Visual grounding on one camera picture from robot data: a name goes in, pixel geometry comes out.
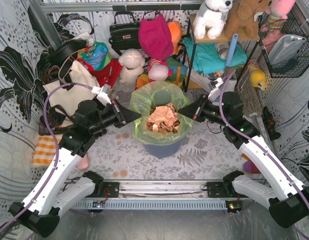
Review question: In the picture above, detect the green trash bag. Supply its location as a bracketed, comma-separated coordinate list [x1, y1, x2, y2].
[129, 81, 193, 146]

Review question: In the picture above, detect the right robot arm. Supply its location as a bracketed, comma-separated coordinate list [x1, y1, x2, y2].
[178, 91, 309, 229]

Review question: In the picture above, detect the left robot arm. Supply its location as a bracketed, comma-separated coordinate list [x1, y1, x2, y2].
[9, 99, 141, 238]

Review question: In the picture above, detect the blue trash bin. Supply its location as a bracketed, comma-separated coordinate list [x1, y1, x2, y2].
[142, 136, 186, 159]

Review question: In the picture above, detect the colourful printed bag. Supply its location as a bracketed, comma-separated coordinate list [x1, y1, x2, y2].
[76, 41, 112, 72]

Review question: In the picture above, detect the magenta cloth bag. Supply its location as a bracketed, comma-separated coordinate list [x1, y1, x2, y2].
[138, 13, 174, 60]

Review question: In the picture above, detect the crumpled brown paper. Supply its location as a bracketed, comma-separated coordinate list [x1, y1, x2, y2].
[145, 102, 180, 134]

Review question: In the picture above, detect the white shoe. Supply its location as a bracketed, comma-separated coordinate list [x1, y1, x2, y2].
[188, 71, 237, 93]

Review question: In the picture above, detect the red cloth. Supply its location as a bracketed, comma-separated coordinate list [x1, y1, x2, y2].
[87, 58, 123, 88]

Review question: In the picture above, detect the rainbow striped cloth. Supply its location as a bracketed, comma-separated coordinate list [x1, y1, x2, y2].
[135, 56, 188, 90]

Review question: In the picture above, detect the teal folded cloth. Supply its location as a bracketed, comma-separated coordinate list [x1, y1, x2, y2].
[192, 43, 248, 75]

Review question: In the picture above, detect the pink plush doll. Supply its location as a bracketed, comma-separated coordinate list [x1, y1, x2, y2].
[147, 58, 173, 82]

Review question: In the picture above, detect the pink case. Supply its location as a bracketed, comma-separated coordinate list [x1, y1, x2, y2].
[76, 154, 90, 171]

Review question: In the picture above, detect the white plush sheep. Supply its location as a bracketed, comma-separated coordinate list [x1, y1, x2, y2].
[118, 48, 146, 84]

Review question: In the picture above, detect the yellow plush toy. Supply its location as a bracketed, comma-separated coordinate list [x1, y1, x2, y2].
[249, 66, 266, 91]

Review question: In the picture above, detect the purple orange sock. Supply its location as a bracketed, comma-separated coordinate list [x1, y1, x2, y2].
[241, 153, 261, 174]

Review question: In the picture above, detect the wooden metal shelf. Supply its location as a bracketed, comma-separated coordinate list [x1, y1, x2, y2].
[181, 27, 260, 93]

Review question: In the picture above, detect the orange checkered cloth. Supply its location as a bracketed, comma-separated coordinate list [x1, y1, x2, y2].
[31, 136, 56, 168]

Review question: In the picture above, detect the black leather handbag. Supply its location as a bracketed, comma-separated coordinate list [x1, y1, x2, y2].
[108, 11, 142, 56]

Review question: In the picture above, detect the black round hat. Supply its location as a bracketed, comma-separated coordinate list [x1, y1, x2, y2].
[48, 39, 88, 67]

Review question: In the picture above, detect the orange plush toy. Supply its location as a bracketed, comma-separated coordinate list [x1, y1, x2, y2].
[167, 21, 182, 48]

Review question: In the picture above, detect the brown teddy bear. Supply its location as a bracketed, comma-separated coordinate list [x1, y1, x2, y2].
[225, 0, 272, 39]

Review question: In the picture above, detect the white plush dog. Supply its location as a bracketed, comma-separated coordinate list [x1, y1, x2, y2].
[193, 0, 233, 40]

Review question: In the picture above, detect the silver foil pouch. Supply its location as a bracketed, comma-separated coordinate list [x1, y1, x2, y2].
[268, 34, 307, 65]

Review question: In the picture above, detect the pink plush toy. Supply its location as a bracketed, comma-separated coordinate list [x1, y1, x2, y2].
[264, 0, 296, 30]

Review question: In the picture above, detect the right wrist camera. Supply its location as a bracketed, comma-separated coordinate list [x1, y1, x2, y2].
[208, 77, 224, 103]

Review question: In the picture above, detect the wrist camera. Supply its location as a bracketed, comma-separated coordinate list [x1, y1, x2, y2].
[91, 84, 112, 107]
[208, 77, 224, 103]

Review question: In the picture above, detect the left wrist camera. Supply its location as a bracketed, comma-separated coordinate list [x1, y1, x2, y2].
[91, 84, 112, 107]

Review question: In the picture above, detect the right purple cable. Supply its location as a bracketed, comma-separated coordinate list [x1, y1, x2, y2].
[218, 71, 309, 223]

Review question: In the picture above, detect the purple cable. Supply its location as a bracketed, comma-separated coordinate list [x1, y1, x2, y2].
[218, 71, 309, 223]
[0, 82, 100, 240]

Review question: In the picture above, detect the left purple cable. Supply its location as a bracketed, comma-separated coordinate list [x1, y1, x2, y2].
[0, 82, 100, 240]

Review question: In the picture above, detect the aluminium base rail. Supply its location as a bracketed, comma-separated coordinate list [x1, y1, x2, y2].
[31, 179, 299, 201]

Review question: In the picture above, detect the black wire basket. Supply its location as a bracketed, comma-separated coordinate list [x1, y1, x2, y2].
[258, 12, 309, 78]

